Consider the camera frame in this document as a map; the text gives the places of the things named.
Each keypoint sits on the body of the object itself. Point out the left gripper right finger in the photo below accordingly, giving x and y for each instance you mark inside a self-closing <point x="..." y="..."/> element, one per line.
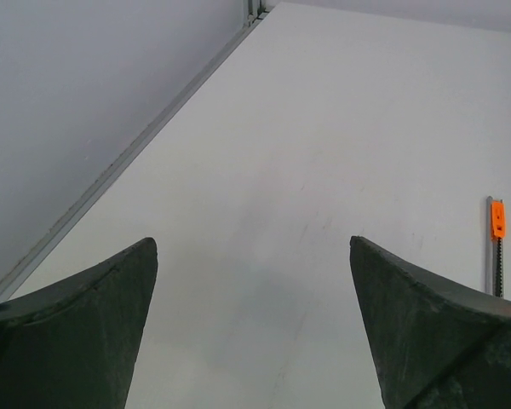
<point x="434" y="343"/>

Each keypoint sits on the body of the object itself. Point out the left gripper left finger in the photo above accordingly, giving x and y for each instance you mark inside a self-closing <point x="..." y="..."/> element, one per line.
<point x="74" y="344"/>

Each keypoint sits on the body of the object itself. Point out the small orange chisel bit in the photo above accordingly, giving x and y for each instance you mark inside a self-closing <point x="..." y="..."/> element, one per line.
<point x="495" y="234"/>

